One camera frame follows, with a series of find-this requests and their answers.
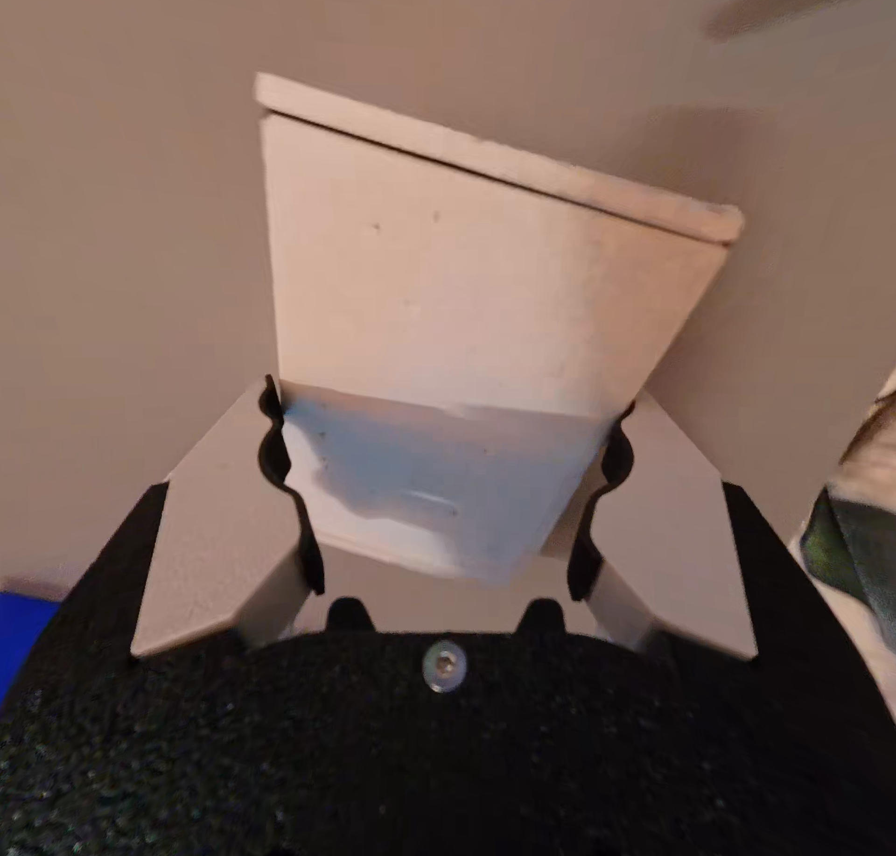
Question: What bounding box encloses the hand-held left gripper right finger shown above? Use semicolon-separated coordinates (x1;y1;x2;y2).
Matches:
567;390;760;661

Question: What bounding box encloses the white printed shirt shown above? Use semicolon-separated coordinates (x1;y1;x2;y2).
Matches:
790;369;896;727

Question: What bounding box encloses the blue plastic bin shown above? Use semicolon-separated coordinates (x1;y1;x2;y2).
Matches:
0;590;62;710

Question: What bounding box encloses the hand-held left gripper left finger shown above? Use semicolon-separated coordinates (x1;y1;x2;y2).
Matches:
129;374;326;661

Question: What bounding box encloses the white cardboard mailer box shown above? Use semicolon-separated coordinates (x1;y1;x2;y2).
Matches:
253;72;745;584

